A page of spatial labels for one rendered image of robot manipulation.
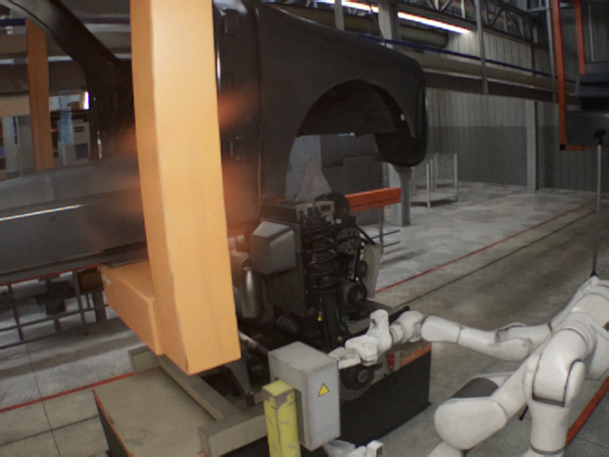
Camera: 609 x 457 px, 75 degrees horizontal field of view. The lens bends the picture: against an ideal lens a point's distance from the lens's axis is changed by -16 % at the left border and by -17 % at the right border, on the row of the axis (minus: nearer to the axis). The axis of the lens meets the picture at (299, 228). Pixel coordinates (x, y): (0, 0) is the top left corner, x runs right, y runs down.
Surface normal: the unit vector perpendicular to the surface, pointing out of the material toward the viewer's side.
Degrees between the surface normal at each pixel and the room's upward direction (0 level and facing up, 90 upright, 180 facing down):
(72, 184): 75
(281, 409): 90
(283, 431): 90
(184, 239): 90
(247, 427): 90
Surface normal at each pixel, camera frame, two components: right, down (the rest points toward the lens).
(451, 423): -0.77, 0.12
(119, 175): 0.47, -0.08
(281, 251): 0.28, 0.18
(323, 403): 0.61, 0.12
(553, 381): -0.75, -0.10
